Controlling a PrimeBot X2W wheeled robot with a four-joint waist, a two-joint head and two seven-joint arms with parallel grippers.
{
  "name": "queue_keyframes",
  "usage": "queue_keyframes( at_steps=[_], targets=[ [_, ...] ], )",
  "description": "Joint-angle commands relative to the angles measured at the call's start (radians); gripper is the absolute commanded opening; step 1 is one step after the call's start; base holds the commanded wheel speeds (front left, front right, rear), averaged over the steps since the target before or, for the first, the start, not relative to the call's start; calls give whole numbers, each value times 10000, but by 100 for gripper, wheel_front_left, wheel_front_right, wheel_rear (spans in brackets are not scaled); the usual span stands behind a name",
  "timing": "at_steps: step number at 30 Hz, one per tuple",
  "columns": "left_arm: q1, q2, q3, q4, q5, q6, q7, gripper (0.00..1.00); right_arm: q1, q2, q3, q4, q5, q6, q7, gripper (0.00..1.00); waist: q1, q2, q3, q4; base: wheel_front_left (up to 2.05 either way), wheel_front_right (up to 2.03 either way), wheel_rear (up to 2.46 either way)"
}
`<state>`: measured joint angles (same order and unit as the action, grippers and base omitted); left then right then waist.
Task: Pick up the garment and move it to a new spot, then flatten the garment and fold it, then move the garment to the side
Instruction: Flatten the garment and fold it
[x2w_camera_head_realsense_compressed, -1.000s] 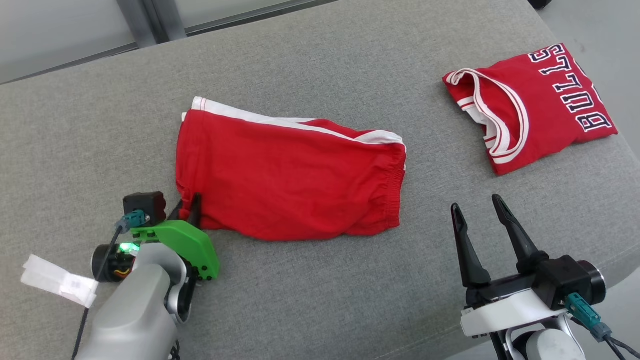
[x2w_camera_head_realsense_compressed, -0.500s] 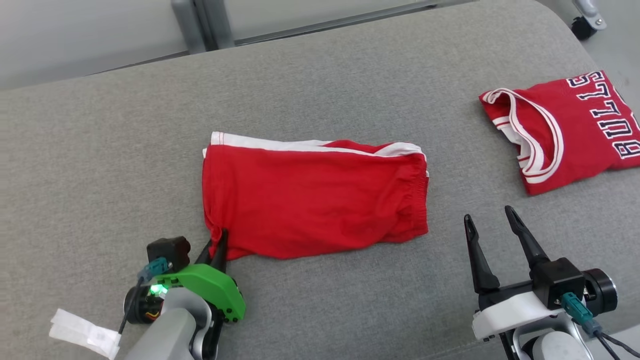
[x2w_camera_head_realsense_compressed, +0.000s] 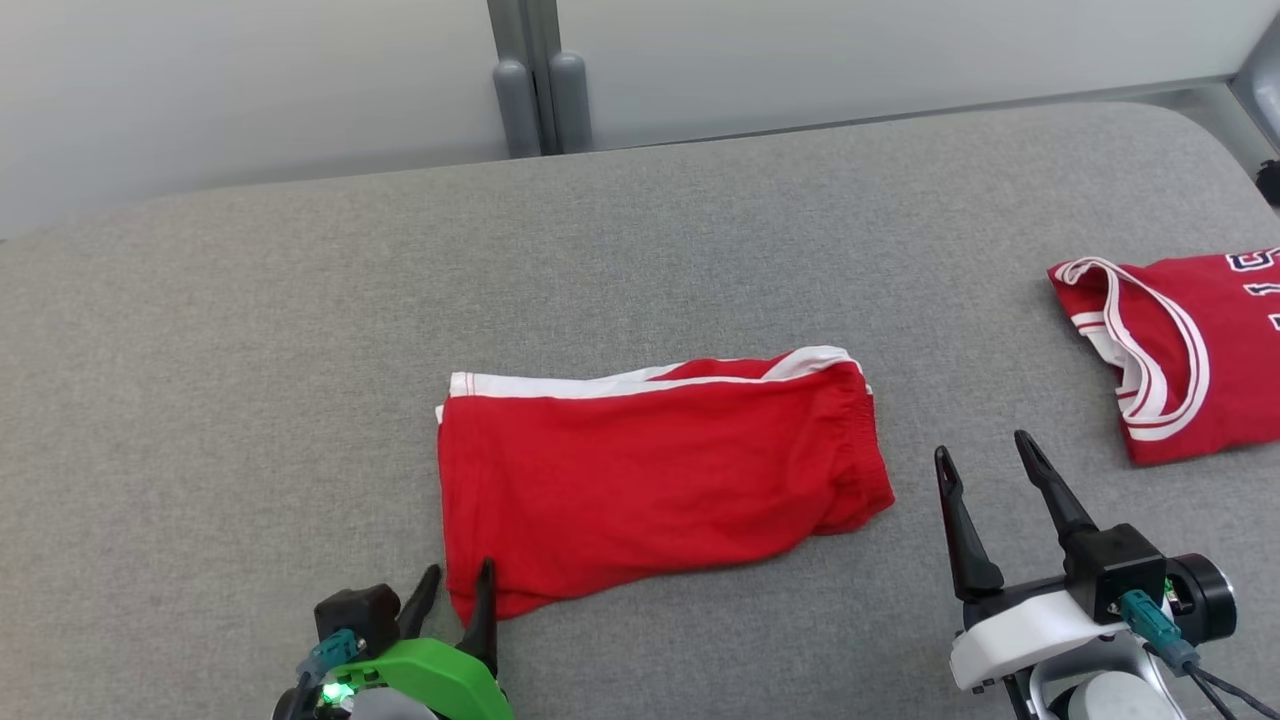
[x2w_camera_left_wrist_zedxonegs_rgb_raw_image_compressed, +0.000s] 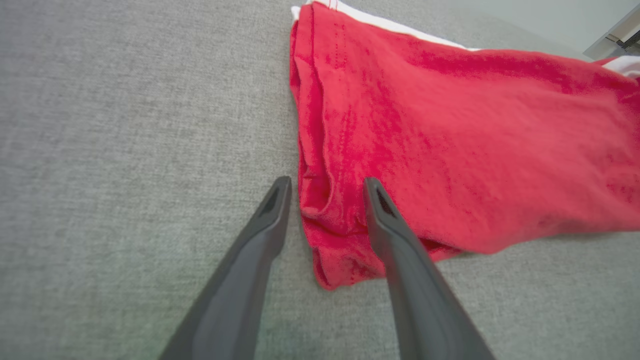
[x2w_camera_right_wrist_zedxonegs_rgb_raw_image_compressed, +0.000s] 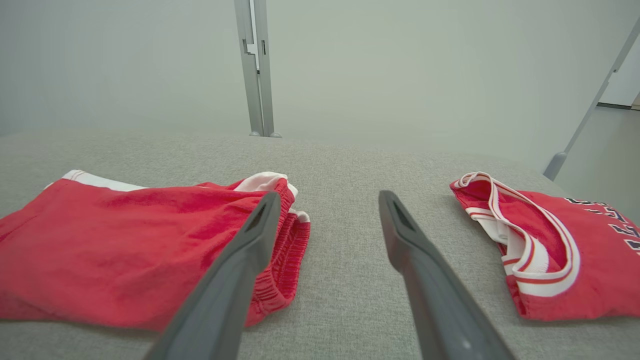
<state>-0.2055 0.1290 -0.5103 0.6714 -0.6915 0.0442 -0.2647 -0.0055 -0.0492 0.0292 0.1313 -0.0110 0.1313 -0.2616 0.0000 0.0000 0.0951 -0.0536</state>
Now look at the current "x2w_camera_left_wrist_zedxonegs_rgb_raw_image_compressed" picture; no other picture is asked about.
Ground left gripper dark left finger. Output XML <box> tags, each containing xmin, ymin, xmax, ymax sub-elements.
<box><xmin>159</xmin><ymin>176</ymin><xmax>293</xmax><ymax>360</ymax></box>

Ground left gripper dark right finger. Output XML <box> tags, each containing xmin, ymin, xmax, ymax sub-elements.
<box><xmin>363</xmin><ymin>177</ymin><xmax>496</xmax><ymax>360</ymax></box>

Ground grey metal partition leg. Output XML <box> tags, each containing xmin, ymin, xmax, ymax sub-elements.
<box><xmin>582</xmin><ymin>4</ymin><xmax>640</xmax><ymax>62</ymax></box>

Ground red shorts with white trim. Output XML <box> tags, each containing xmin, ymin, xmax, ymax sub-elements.
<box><xmin>288</xmin><ymin>0</ymin><xmax>640</xmax><ymax>291</ymax></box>

